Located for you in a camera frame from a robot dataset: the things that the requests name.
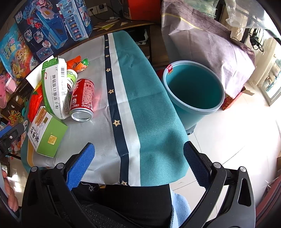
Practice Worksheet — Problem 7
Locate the green snack box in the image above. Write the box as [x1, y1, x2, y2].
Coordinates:
[28, 107, 68, 158]

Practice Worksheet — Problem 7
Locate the orange snack wrapper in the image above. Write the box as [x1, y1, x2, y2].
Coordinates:
[66, 56, 89, 73]

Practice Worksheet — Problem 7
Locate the white paper napkin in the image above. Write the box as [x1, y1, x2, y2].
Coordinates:
[26, 55, 54, 89]

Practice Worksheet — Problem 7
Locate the white green pill bottle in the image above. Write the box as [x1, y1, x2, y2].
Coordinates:
[66, 69, 78, 91]

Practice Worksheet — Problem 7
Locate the paw patrol picture bag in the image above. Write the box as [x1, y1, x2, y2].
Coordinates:
[1, 23, 39, 85]

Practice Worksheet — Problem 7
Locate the teal grey striped tablecloth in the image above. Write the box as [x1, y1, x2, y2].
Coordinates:
[21, 31, 189, 186]

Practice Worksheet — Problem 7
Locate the black cable bundle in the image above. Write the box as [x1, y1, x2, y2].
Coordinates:
[249, 28, 265, 53]

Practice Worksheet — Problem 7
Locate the red crinkled snack bag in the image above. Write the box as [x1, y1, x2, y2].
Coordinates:
[27, 82, 43, 122]

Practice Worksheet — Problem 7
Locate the teal plastic trash bin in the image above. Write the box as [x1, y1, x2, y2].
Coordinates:
[162, 60, 225, 135]

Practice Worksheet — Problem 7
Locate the person's left hand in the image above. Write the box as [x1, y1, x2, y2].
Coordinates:
[1, 170, 19, 212]

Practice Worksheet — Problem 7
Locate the blue toy box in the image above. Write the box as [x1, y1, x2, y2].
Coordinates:
[14, 0, 93, 63]

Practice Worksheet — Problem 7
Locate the red soda can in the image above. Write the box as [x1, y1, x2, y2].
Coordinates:
[70, 78, 94, 122]

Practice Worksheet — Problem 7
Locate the white green medicine box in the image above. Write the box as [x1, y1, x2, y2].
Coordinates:
[41, 58, 70, 120]

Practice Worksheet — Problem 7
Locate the purple woven bag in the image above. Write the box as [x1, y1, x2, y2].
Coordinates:
[161, 1, 255, 98]

